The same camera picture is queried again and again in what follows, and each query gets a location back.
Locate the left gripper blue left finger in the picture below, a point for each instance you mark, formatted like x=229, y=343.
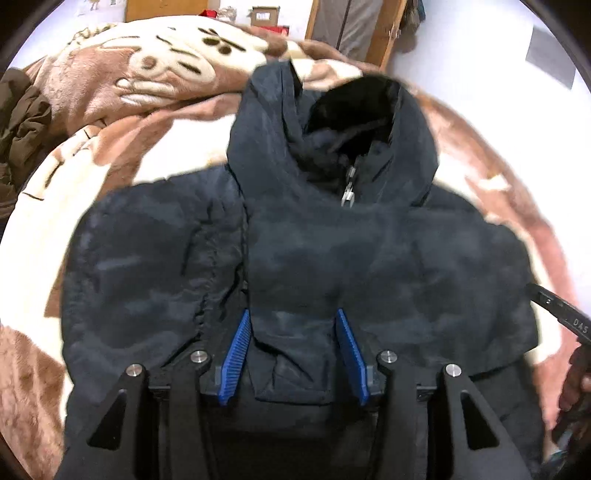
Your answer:
x=227, y=351

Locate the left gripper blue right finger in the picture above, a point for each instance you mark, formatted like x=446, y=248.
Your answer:
x=360, y=359

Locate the black puffer jacket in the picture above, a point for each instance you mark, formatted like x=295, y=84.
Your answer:
x=327, y=201

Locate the person's right hand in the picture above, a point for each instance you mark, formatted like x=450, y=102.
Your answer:
x=577, y=381

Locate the brown cartoon fleece blanket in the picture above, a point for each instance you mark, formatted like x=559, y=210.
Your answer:
x=150, y=100

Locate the red gift box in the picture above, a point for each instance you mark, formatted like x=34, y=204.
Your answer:
x=279, y=30

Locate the brown puffer jacket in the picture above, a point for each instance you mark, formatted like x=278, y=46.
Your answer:
x=25, y=121

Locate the brown cardboard box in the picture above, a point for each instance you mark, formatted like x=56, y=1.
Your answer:
x=261, y=16

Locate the santa hat plush toy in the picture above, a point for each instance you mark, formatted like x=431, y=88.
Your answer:
x=208, y=13

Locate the wooden wardrobe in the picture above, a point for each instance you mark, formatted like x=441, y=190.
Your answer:
x=145, y=9

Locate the hanging bag on door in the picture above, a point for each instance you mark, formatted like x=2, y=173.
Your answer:
x=414, y=15

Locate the grey wall panel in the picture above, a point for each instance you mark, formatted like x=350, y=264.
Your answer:
x=546, y=53

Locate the cartoon couple wall sticker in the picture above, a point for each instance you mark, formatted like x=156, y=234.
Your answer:
x=87, y=6

